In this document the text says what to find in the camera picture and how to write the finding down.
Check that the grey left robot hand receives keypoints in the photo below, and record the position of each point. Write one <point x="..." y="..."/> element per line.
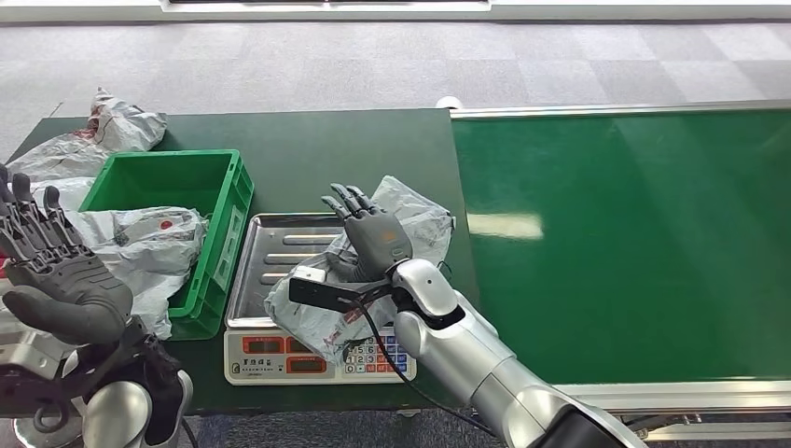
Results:
<point x="74" y="297"/>

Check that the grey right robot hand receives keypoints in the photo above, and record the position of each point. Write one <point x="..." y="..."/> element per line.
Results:
<point x="377" y="241"/>

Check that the grey poly mailer red print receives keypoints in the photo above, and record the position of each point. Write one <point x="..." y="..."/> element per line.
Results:
<point x="420" y="225"/>

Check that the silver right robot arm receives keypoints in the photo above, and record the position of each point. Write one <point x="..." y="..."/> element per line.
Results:
<point x="469" y="358"/>

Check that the white conveyor roller end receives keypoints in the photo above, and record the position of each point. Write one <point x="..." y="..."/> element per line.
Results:
<point x="449" y="102"/>

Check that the green conveyor belt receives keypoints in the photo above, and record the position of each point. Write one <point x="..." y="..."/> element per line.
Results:
<point x="649" y="235"/>

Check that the large crumpled grey poly mailer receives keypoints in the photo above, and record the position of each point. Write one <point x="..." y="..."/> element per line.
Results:
<point x="154" y="247"/>

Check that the flat white poly mailer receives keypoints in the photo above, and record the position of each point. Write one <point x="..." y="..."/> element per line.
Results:
<point x="71" y="191"/>

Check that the electronic scale with steel tray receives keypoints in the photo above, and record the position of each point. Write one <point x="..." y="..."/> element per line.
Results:
<point x="272" y="247"/>

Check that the flat grey poly mailer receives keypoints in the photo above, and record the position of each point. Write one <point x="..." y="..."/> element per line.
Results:
<point x="55" y="158"/>

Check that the green plastic crate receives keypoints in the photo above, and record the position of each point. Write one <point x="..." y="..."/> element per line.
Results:
<point x="216" y="185"/>

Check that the crumpled grey mailer red lines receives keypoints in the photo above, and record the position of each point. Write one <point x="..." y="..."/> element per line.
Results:
<point x="126" y="127"/>

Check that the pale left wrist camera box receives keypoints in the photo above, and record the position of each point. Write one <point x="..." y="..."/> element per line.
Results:
<point x="31" y="352"/>

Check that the aluminium conveyor frame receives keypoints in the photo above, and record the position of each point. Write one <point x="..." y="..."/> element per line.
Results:
<point x="692" y="396"/>

